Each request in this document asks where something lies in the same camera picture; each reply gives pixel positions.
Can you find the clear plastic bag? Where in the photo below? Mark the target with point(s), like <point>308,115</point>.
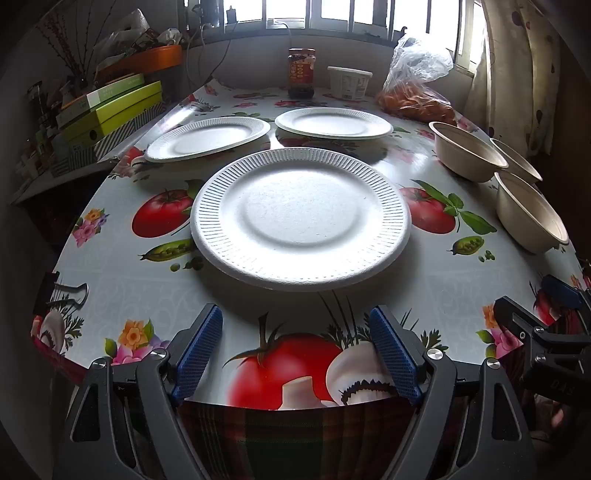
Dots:
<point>415,60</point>

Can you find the striped pattern box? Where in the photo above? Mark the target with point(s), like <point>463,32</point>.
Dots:
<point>120,138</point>

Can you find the beige paper bowl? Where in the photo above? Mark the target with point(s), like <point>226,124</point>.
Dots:
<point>461,147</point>
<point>526,212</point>
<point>519,161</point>

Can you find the barred window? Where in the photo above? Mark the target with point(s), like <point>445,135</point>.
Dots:
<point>295,14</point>

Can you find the black charger plug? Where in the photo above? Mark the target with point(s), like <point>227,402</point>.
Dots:
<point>230,14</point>

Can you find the spotted cream curtain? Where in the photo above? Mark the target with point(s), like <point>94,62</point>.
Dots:
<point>517,69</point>

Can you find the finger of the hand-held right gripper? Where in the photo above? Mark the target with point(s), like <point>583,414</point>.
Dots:
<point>512,318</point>
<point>561,290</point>

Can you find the white plastic bag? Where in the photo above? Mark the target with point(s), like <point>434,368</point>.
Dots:
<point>127,27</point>

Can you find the orange tray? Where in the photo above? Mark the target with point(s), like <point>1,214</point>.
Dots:
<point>157,57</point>

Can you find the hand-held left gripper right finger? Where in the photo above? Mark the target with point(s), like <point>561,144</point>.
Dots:
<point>395,355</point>

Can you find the white paper plate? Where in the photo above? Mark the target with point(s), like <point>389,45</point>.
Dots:
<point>300,217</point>
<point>203,138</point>
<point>330,122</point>

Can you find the black binder clip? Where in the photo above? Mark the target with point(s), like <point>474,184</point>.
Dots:
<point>46,295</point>

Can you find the plaid cloth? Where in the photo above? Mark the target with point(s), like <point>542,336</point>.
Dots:
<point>295,443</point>

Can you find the red label sauce jar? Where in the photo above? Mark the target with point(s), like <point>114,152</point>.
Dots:
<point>301,74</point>

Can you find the lime green flat box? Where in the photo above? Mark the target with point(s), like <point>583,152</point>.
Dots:
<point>124,110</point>

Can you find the fruit print tablecloth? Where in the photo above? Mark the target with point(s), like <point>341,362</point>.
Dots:
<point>115,258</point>

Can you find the white plastic tub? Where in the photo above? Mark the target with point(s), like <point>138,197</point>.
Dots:
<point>349,83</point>

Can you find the pale green flat box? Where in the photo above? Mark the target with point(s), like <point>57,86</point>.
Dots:
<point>106,92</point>

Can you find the grey side shelf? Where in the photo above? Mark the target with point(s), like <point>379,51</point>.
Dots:
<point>55,182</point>

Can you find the cluster of small bottles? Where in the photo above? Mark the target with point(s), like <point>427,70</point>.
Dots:
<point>41,138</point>

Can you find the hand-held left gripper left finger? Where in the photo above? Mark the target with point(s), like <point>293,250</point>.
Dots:
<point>198,355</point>

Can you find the pile of oranges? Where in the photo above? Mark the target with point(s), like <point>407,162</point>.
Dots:
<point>406,104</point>

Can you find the dried red branches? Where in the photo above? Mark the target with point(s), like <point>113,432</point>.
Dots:
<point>76,60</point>

